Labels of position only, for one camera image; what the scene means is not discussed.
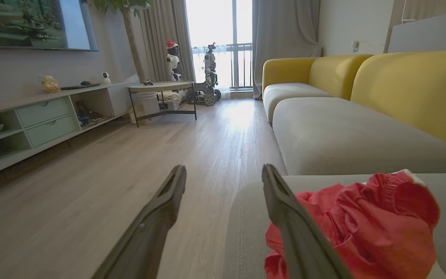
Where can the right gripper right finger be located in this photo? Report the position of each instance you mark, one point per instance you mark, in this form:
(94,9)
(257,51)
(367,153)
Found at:
(296,232)

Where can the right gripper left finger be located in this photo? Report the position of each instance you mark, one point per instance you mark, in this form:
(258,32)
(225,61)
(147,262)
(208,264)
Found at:
(149,232)

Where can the red garment with striped trim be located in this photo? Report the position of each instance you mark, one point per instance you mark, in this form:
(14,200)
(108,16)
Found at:
(381,232)

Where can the wide grey sofa seat cushion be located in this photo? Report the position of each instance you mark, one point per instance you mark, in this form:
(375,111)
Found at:
(343,135)

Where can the small grey sofa seat cushion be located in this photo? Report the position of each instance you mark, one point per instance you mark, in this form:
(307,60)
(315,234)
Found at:
(289,95)

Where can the white box appliance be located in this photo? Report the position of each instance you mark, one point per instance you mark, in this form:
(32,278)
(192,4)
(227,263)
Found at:
(147,104)

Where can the pale green drawer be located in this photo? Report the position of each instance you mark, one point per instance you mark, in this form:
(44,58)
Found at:
(43,112)
(50,131)

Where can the round side table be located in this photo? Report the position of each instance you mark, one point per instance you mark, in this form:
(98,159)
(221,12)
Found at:
(161,86)

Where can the small dark table object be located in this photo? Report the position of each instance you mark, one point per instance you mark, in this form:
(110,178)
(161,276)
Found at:
(148,82)

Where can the yellow sofa armrest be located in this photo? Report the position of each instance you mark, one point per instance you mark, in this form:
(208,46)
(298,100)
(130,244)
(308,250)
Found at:
(285,71)

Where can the medium yellow sofa backrest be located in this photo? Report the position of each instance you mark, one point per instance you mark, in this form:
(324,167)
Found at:
(335,75)

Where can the black remote tray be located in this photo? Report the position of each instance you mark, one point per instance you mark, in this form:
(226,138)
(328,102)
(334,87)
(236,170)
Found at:
(78,86)

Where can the grey wheeled robot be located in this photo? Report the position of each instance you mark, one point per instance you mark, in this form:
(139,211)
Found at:
(208,77)

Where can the white humanoid robot red hat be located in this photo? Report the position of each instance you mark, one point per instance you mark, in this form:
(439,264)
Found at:
(174,62)

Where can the small toy figure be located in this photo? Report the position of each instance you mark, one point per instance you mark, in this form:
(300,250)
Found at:
(50,85)

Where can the large yellow sofa backrest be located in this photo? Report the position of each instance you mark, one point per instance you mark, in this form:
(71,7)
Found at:
(420,93)

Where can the white TV console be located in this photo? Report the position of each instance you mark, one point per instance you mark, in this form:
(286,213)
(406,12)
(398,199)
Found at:
(10,102)

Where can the indoor tree plant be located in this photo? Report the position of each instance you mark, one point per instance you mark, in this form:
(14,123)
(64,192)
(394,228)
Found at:
(132,38)

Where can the grey curtain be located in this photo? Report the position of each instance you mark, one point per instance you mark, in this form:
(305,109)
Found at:
(285,31)

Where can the beige curtain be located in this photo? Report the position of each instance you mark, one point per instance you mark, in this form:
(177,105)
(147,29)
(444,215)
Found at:
(168,23)

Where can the balcony glass door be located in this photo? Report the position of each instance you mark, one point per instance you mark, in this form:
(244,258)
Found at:
(223,23)

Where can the white panel board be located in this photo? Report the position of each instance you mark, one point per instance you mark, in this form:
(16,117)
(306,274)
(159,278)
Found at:
(432,35)

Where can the white security camera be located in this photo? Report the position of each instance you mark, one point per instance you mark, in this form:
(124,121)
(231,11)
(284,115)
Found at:
(106,78)

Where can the wall socket charger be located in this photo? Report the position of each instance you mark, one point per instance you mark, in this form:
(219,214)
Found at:
(355,45)

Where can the wall-mounted television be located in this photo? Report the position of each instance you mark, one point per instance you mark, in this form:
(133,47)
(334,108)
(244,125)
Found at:
(25,23)

